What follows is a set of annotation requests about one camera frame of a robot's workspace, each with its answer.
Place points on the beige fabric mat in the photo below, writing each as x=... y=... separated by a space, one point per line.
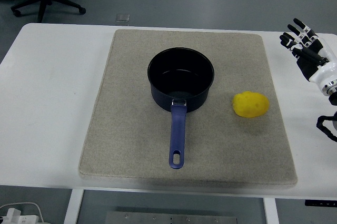
x=126 y=118

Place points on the silver floor socket plate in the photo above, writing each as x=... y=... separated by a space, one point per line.
x=122 y=17

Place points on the black table control panel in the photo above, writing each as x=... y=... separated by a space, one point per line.
x=321 y=203

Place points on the white power strip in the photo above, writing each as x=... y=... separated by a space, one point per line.
x=18 y=218

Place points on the white table leg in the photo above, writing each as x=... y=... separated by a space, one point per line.
x=271 y=212
x=72 y=208

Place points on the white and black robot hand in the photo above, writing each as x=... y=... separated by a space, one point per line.
x=325 y=70

